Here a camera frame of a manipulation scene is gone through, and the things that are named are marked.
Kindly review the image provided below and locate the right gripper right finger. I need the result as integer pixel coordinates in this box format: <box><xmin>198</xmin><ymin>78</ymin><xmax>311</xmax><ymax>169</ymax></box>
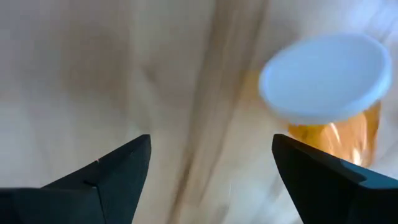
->
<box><xmin>272</xmin><ymin>133</ymin><xmax>398</xmax><ymax>224</ymax></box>

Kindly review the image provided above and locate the large orange pill bottle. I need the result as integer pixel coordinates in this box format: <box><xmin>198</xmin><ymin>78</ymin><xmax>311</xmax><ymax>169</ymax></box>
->
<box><xmin>257</xmin><ymin>32</ymin><xmax>393</xmax><ymax>169</ymax></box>

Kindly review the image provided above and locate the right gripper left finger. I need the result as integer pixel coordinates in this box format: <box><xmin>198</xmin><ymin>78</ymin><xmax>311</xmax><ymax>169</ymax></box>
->
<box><xmin>0</xmin><ymin>134</ymin><xmax>152</xmax><ymax>224</ymax></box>

